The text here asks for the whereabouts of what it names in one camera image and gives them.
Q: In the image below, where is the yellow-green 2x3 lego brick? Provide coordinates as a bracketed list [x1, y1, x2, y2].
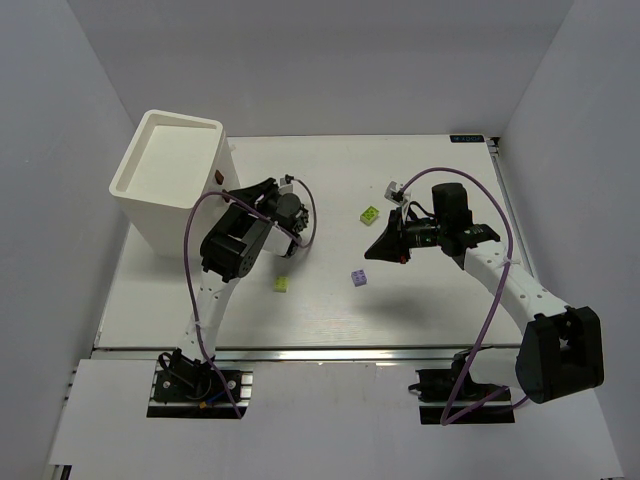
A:
[360, 206, 379, 226]

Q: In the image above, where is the yellow-green 2x2 lego brick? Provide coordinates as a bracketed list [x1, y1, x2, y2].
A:
[274, 276, 289, 293]

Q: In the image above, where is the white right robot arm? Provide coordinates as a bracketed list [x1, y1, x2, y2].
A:
[364, 183, 604, 404]

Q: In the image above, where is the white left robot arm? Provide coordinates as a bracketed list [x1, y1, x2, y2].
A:
[159, 175, 317, 378]

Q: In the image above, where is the purple 2x2 lego brick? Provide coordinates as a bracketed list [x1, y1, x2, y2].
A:
[351, 269, 368, 287]

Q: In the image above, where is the white drawer cabinet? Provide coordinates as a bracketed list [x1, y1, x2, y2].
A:
[109, 110, 240, 259]

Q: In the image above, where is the blue label sticker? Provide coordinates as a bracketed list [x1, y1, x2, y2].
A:
[449, 134, 485, 143]

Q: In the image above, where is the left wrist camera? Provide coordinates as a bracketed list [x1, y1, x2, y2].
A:
[278, 174, 294, 195]

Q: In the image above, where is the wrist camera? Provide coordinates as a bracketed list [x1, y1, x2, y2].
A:
[384, 181, 411, 214]
[278, 174, 294, 195]

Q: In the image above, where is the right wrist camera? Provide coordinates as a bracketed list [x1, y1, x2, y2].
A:
[384, 181, 411, 214]

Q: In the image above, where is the aluminium table edge rail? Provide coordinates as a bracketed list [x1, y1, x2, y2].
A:
[90, 345, 519, 363]

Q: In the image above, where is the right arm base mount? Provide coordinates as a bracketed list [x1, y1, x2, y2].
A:
[408, 350, 515, 425]

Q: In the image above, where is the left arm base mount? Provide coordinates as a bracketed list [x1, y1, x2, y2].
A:
[147, 349, 251, 420]

